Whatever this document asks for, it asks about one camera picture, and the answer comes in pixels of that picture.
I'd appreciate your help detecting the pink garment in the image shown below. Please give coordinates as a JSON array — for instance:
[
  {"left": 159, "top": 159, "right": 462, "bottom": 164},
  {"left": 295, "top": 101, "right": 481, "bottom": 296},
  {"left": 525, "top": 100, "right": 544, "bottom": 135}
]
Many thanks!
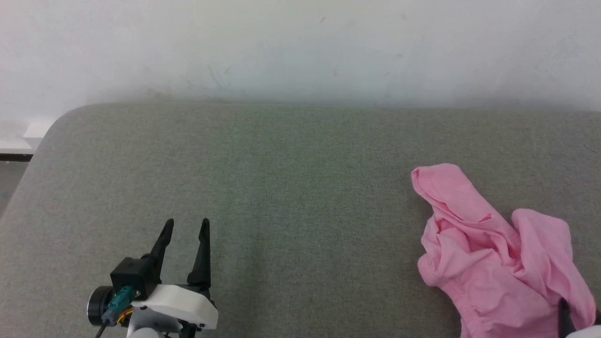
[{"left": 411, "top": 163, "right": 598, "bottom": 338}]

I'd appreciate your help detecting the grey fabric sofa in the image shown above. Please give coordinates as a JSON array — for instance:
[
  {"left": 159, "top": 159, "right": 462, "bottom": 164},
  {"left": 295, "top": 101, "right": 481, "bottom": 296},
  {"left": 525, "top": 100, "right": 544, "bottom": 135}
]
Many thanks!
[{"left": 0, "top": 102, "right": 601, "bottom": 338}]

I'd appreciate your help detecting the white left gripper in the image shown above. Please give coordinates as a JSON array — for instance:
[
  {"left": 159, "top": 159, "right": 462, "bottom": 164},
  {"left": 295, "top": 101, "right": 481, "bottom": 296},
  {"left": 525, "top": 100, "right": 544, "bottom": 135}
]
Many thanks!
[{"left": 131, "top": 218, "right": 219, "bottom": 338}]

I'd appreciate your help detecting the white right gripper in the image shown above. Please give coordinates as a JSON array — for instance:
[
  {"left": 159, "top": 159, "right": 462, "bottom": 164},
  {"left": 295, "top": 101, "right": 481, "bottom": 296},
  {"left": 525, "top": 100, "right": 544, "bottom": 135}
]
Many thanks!
[{"left": 558, "top": 298, "right": 601, "bottom": 338}]

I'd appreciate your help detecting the wall baseboard strip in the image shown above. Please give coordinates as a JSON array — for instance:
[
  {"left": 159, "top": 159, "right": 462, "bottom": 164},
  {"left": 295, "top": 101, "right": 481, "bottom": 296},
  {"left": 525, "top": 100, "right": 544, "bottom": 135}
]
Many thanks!
[{"left": 0, "top": 120, "right": 54, "bottom": 163}]

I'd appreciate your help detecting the black cable with teal plug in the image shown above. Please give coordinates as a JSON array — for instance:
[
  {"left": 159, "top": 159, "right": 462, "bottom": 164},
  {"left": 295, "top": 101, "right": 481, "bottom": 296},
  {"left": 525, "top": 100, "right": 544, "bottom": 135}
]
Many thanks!
[{"left": 95, "top": 286, "right": 138, "bottom": 338}]

